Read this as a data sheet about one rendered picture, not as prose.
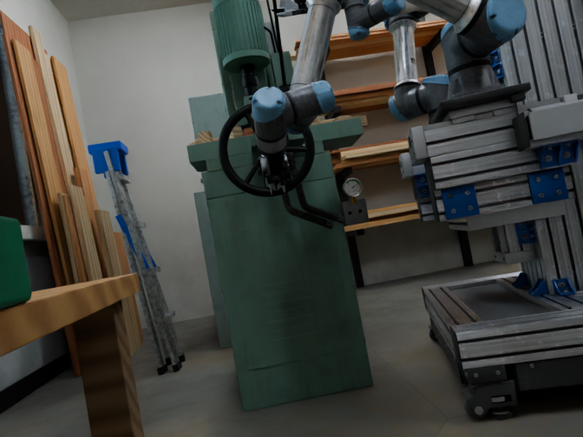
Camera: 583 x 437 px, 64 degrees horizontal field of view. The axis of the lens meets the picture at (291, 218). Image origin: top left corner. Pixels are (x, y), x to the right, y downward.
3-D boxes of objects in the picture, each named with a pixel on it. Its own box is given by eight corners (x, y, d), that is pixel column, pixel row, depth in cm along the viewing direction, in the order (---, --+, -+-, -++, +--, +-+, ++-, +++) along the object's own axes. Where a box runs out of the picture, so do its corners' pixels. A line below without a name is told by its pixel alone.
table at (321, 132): (183, 158, 146) (180, 139, 147) (197, 172, 177) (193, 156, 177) (371, 127, 151) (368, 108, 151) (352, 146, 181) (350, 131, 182)
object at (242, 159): (207, 172, 156) (205, 159, 156) (213, 179, 177) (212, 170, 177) (324, 152, 159) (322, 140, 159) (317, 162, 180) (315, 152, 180)
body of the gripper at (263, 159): (264, 191, 123) (259, 161, 113) (258, 166, 127) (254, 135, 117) (292, 185, 123) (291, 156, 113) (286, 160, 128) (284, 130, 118)
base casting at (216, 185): (205, 199, 156) (199, 172, 156) (219, 211, 213) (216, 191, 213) (336, 177, 159) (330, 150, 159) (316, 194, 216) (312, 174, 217)
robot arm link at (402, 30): (419, 108, 180) (409, -17, 191) (386, 120, 191) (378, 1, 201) (435, 116, 189) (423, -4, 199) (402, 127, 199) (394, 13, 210)
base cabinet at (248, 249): (241, 413, 152) (204, 199, 155) (246, 366, 210) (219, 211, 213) (375, 385, 156) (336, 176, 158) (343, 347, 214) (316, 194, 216)
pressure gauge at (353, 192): (346, 204, 152) (341, 179, 152) (343, 205, 156) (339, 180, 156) (364, 200, 153) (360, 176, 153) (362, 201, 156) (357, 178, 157)
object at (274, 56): (276, 88, 193) (270, 53, 194) (276, 95, 202) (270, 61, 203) (297, 85, 194) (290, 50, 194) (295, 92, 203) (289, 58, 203)
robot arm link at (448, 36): (475, 74, 140) (467, 29, 140) (504, 55, 126) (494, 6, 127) (439, 78, 137) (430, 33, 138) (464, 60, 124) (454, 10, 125)
